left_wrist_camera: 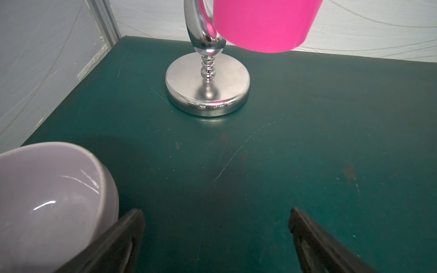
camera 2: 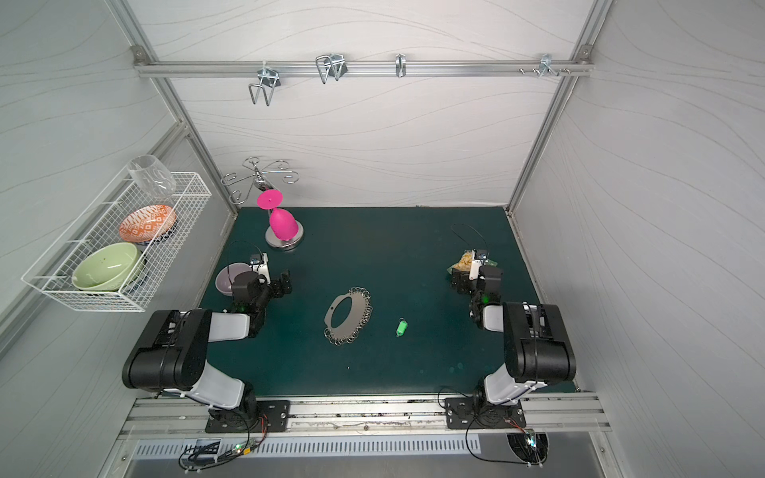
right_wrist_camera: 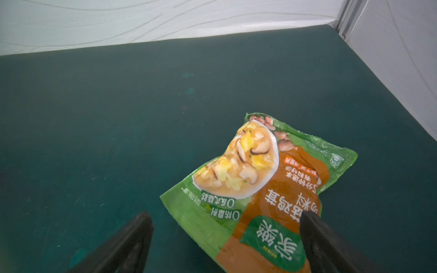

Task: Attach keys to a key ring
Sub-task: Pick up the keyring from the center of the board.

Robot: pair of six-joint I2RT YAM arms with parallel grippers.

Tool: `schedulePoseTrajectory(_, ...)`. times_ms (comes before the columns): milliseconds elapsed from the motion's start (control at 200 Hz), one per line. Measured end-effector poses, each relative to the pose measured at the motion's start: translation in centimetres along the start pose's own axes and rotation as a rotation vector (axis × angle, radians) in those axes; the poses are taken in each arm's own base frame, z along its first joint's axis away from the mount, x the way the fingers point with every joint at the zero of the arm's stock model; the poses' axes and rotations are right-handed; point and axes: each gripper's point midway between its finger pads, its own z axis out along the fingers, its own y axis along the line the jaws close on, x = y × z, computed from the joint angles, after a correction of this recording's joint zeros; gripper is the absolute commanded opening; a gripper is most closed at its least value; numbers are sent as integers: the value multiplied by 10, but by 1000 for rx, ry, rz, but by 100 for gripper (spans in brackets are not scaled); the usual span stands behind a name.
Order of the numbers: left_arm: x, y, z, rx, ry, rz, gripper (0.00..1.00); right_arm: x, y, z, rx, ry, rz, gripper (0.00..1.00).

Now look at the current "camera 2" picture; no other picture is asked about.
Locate green key tag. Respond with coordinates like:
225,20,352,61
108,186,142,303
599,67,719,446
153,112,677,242
396,320,408,337

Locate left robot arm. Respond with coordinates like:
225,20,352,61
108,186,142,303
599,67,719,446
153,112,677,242
122,271,293,417

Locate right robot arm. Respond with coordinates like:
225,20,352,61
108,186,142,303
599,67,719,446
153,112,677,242
450,265,577,406

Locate snack packet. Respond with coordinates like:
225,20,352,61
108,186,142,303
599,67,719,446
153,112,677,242
446,250,478,275

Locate purple grey bowl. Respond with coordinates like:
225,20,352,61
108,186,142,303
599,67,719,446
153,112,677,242
215,263,254,297

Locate pink wine glass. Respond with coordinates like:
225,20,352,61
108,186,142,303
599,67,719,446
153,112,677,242
257,189,299,241

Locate green table mat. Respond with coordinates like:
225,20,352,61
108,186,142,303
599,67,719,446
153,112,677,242
207,207,538,396

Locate metal glass rack stand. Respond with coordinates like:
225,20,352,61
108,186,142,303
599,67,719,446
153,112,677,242
220,157,305,251

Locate orange patterned bowl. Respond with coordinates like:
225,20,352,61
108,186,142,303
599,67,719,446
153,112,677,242
119,204,177,244

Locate green bowl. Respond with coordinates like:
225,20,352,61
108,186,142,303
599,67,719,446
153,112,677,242
72,242,143,292

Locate clear glass cup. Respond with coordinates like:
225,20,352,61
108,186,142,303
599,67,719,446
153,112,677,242
127,155,177,199

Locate vent grille strip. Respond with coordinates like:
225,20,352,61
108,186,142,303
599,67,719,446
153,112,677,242
131,434,481,460

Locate round floor fan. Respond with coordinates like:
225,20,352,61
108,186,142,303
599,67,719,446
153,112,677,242
507,430,550,467

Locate double prong metal hook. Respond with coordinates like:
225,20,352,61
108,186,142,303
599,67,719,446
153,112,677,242
248,63,281,107

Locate loop metal hook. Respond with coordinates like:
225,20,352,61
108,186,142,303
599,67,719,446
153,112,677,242
315,53,348,84

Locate small flat metal hook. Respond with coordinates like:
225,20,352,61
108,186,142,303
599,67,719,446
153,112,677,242
394,54,406,79

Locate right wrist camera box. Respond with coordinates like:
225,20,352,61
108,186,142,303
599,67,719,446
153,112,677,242
468,249,488,281

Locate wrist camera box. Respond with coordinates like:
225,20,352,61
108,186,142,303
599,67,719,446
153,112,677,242
250,253,271,284
468,249,488,281

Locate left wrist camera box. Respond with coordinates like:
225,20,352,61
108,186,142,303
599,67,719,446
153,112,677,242
250,253,271,284

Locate left camera cable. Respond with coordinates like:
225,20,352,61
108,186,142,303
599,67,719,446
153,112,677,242
225,240,265,270

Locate camera cable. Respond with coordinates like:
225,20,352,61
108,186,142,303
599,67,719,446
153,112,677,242
225,240,265,270
449,223,490,252

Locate right camera cable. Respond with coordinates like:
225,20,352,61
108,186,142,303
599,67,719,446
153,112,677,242
449,223,490,252

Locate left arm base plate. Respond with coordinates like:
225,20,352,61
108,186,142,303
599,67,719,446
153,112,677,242
204,400,291,433

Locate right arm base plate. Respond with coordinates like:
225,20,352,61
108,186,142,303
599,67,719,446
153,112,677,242
441,396,527,430

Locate right base cable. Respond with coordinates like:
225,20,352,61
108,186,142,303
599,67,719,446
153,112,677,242
435,386,548,467

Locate white wire basket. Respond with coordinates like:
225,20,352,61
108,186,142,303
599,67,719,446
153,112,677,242
22,172,211,313

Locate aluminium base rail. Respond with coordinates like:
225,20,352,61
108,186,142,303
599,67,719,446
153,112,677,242
119,390,611,440

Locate left base cable bundle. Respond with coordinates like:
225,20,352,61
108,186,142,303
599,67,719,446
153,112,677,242
177,411,270,473

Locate right metal hook bracket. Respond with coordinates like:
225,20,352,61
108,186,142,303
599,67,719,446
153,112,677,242
518,54,572,78

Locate aluminium cross rail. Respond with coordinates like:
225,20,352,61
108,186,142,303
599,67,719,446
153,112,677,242
135,59,595,79

